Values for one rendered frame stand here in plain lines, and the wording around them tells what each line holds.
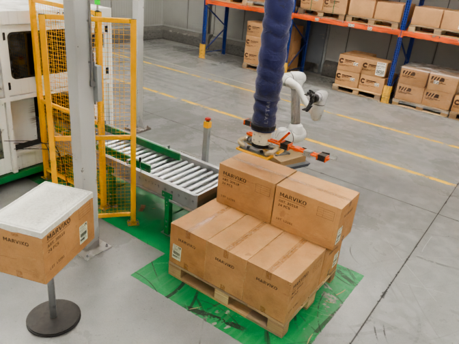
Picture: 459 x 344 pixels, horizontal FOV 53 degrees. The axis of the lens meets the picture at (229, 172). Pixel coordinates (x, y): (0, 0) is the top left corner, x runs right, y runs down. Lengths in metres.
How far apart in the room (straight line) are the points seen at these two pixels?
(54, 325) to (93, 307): 0.34
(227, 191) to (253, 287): 1.01
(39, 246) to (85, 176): 1.24
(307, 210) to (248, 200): 0.59
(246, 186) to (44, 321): 1.96
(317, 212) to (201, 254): 1.03
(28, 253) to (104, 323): 0.97
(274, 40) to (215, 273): 1.95
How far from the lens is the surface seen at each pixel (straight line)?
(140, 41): 7.26
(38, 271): 3.26
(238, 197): 4.21
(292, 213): 3.94
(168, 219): 4.72
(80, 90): 3.94
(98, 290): 4.17
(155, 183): 4.66
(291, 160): 4.84
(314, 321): 4.04
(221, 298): 3.99
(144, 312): 3.93
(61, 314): 3.94
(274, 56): 3.81
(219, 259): 3.79
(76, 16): 3.82
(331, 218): 3.79
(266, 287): 3.63
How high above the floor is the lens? 2.65
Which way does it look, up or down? 25 degrees down
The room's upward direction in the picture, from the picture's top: 6 degrees clockwise
